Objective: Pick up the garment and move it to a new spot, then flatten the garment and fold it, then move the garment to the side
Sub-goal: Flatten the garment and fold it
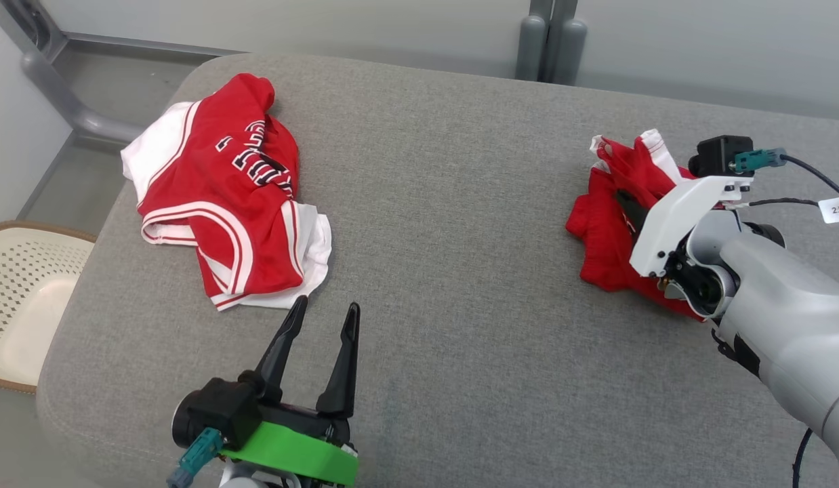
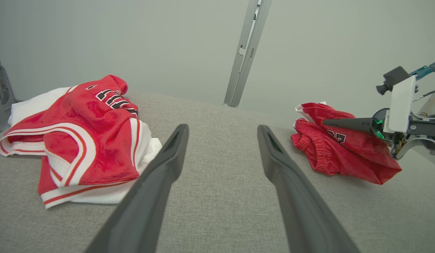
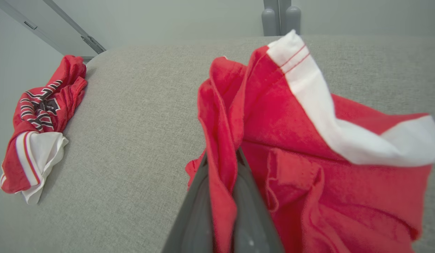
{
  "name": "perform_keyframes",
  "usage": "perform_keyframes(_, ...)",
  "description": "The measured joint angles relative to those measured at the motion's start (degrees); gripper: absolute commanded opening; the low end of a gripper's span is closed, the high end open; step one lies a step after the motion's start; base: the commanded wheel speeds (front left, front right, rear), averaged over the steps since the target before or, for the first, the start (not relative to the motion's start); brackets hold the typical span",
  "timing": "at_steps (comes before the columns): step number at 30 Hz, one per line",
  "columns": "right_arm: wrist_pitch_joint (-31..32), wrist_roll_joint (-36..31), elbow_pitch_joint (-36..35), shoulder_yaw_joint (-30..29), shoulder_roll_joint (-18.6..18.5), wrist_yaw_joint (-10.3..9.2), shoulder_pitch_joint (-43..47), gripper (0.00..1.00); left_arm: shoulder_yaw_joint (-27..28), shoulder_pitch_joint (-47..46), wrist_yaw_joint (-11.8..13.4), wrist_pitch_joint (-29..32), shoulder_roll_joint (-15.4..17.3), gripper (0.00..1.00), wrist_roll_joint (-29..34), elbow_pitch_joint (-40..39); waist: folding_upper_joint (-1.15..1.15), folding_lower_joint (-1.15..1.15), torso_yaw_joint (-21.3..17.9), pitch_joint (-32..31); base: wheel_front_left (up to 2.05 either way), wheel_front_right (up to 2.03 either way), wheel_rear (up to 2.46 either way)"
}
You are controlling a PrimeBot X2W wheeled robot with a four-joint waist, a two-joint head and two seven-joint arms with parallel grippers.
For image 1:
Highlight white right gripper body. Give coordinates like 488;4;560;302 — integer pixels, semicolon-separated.
628;175;756;279

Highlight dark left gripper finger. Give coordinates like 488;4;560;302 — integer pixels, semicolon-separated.
255;296;309;406
316;302;361;419

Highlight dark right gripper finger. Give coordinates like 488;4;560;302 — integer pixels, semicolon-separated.
616;190;651;238

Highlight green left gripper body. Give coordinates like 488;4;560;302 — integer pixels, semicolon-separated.
220;403;360;487

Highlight red white sports shorts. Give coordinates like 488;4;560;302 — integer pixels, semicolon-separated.
566;129;705;321

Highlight red white basketball jersey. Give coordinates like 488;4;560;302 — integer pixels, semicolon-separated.
121;73;333;312

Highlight cream perforated laundry basket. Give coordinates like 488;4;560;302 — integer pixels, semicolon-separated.
0;220;98;394

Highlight grey bent metal tube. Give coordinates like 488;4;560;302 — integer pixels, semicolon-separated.
0;0;146;144

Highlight right camera cable teal plug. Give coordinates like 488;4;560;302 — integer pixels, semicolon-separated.
733;148;839;201

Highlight camera cable teal plug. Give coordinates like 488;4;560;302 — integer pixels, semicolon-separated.
733;148;839;201
167;427;225;488

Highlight left camera cable teal plug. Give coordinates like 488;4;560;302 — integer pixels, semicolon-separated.
167;427;225;488

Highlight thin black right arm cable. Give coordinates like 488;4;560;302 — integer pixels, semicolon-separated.
738;197;839;235

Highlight grey metal post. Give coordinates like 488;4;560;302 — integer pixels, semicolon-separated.
547;0;588;86
516;0;549;82

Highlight grey metal floor rail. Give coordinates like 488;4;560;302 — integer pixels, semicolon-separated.
57;30;247;59

